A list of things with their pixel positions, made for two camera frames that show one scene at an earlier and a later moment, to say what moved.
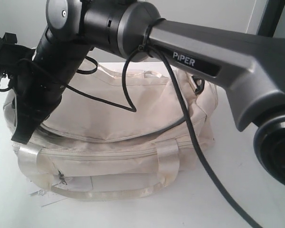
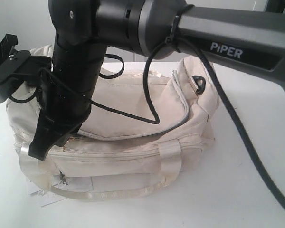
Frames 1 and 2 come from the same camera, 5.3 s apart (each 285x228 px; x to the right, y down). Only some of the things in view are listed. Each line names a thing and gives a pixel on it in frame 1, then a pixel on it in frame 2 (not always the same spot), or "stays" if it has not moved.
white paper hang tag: x=44 y=198 stays
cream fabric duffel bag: x=117 y=133 stays
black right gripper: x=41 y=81 → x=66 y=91
